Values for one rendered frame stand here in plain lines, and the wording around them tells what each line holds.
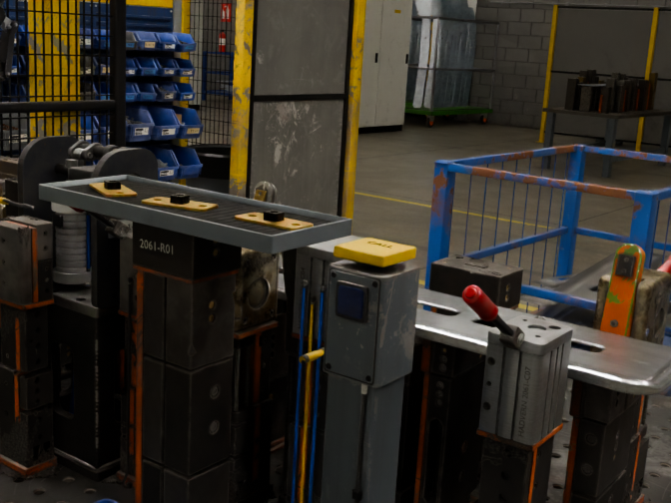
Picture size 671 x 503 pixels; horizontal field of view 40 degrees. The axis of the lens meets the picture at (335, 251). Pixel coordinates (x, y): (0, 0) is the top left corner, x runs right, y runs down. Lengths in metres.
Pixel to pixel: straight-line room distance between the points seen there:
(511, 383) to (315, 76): 3.93
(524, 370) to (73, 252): 0.72
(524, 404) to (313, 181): 4.00
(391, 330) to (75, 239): 0.65
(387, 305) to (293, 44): 3.85
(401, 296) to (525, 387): 0.19
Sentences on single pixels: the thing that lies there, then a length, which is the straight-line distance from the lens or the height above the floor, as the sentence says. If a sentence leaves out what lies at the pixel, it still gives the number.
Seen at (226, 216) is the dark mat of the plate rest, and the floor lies 1.16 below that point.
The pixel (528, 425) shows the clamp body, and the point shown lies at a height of 0.97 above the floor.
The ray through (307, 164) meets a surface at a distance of 4.88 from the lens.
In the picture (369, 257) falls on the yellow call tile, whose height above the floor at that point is 1.16.
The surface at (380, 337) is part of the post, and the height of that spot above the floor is 1.08.
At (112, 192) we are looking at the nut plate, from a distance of 1.12.
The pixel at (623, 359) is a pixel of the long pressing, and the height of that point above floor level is 1.00.
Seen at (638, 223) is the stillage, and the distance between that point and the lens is 3.00.
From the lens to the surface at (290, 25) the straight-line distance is 4.65.
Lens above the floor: 1.36
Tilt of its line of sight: 13 degrees down
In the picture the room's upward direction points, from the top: 3 degrees clockwise
